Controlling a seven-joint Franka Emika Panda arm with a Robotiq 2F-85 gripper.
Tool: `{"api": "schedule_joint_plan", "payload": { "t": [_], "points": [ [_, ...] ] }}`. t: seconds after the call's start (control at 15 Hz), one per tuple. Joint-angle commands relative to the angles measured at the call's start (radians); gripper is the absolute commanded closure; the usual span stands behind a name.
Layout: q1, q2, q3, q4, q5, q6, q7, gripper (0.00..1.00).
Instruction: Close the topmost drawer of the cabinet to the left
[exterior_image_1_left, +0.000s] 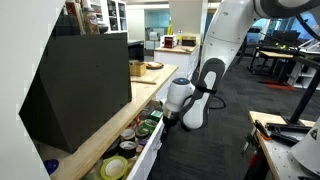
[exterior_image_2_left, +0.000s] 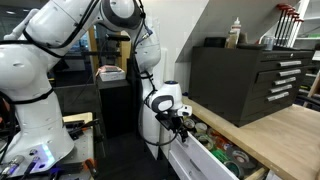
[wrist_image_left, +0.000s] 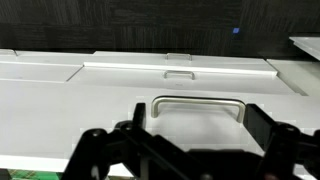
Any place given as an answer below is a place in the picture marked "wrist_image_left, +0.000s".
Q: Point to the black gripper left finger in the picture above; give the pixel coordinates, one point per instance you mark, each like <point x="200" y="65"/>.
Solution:
<point x="139" y="115"/>

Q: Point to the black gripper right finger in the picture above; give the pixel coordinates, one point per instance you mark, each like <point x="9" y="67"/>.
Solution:
<point x="258" y="125"/>

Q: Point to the white drawer holding tape rolls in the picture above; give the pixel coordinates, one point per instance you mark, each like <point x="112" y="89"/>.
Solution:
<point x="66" y="120"/>

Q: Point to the white cabinet frame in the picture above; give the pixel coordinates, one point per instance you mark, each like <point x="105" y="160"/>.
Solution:
<point x="300" y="76"/>

